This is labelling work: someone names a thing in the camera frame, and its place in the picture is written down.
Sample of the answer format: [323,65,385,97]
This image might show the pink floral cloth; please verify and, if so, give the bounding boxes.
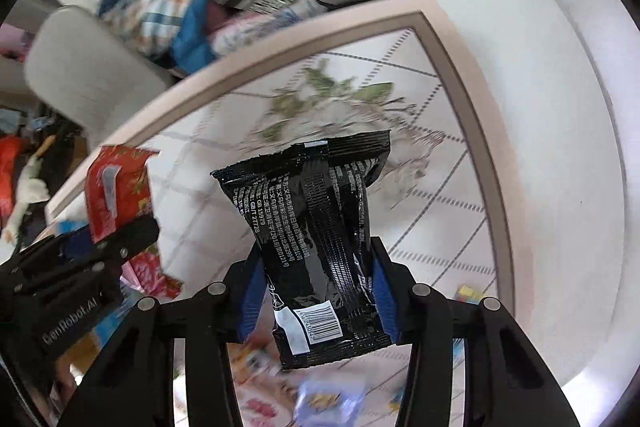
[207,0,328,58]

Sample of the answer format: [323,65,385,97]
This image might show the blue white snack packet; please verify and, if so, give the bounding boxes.
[295,377,367,427]

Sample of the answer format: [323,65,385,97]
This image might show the grey sofa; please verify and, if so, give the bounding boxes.
[22,0,443,142]

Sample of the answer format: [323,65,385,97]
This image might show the red bag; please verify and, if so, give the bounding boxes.
[0,134,28,220]

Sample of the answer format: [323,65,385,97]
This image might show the red flowered packet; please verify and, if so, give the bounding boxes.
[121,244,184,300]

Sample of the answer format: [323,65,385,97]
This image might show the red floral snack packet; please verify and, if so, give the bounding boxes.
[84,145,161,244]

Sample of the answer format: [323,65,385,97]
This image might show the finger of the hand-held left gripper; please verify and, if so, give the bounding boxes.
[92,216,161,261]

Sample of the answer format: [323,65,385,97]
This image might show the white table with beige frame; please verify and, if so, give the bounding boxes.
[45,0,633,427]

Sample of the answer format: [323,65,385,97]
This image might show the black snack packet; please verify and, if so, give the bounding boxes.
[210,130,393,370]

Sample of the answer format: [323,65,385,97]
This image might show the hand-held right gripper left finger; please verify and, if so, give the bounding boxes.
[57,257,266,427]

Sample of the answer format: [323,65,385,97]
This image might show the yellow small packet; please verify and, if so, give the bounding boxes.
[452,284,485,304]

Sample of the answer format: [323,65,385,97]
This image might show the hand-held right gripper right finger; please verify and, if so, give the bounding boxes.
[369,237,576,427]

